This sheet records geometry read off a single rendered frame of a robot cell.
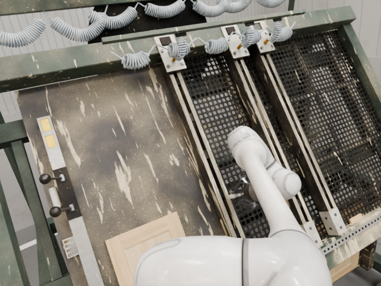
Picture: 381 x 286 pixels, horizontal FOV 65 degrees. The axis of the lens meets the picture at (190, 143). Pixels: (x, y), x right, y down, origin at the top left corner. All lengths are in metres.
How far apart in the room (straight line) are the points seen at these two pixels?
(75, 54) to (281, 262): 1.14
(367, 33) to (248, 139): 3.38
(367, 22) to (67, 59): 3.53
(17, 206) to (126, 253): 2.71
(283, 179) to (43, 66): 0.99
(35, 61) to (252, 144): 0.90
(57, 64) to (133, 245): 0.79
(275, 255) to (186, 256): 0.14
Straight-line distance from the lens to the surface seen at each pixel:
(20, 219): 3.95
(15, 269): 1.26
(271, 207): 0.75
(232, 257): 0.50
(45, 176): 1.14
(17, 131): 1.40
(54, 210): 1.13
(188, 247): 0.52
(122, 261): 1.28
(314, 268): 0.51
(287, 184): 0.99
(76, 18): 3.61
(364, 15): 4.24
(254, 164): 0.85
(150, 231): 1.29
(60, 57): 1.36
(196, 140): 1.34
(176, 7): 1.95
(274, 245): 0.53
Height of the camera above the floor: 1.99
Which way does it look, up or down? 23 degrees down
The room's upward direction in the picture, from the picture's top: 7 degrees counter-clockwise
